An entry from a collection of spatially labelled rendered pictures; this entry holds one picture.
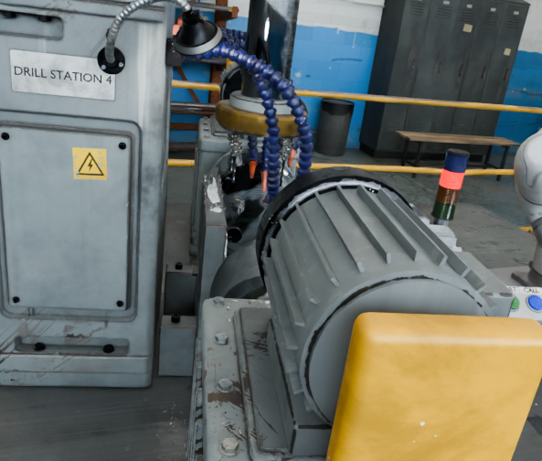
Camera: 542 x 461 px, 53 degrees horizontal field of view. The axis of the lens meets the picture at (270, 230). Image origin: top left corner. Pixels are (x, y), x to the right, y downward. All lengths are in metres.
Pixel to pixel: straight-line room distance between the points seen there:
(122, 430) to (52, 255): 0.33
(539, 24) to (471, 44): 1.40
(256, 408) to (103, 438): 0.55
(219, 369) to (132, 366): 0.52
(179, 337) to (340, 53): 5.73
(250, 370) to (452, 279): 0.24
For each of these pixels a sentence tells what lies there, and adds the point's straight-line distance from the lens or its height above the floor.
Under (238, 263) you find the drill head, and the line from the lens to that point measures 0.89.
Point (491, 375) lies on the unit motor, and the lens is 0.39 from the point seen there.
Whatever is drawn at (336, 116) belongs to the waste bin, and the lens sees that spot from 6.29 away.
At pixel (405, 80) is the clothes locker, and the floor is 0.92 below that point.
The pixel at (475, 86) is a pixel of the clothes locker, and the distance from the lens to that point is 7.08.
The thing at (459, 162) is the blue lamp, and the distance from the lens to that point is 1.55.
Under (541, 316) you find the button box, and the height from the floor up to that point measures 1.05.
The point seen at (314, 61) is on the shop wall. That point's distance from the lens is 6.53.
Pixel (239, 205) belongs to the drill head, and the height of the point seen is 1.07.
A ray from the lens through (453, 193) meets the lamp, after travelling 1.57.
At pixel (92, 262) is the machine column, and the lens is 1.00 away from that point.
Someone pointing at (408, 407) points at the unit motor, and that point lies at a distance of 0.38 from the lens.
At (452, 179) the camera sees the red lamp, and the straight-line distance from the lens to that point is 1.56.
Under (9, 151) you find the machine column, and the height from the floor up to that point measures 1.26.
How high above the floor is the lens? 1.52
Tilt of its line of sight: 22 degrees down
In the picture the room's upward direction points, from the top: 7 degrees clockwise
